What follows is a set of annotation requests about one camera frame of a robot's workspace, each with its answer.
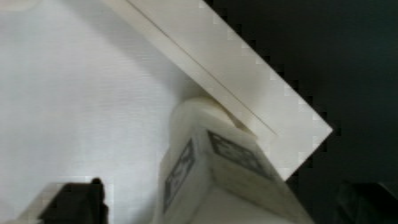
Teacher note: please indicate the white square tabletop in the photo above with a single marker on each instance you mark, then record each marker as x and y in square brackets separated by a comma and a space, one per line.
[105, 61]

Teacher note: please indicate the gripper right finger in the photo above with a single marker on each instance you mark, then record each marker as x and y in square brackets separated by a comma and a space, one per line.
[366, 203]

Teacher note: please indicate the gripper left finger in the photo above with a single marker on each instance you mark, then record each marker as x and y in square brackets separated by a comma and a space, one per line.
[67, 204]

